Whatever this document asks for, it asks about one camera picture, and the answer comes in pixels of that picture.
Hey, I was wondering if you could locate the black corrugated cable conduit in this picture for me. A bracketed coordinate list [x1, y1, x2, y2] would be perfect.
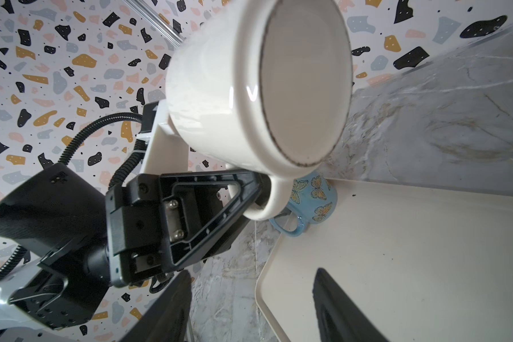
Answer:
[0, 112, 148, 284]

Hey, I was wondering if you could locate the blue butterfly mug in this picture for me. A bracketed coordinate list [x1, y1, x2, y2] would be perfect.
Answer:
[269, 171, 338, 237]

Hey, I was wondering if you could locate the white cream mug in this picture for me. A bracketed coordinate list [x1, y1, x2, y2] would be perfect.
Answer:
[165, 1, 352, 221]

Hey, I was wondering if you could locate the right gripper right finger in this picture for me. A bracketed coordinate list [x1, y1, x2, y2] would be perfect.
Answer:
[312, 268, 387, 342]

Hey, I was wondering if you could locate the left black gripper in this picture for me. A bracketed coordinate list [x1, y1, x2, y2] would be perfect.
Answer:
[105, 170, 271, 288]

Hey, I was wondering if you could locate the beige plastic tray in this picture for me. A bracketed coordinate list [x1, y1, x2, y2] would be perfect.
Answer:
[255, 180, 513, 341]

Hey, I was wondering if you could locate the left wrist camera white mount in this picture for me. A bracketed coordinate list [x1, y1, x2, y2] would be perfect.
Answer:
[137, 99, 189, 175]

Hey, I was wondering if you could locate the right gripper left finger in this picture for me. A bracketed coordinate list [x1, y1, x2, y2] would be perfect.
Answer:
[121, 271, 192, 342]

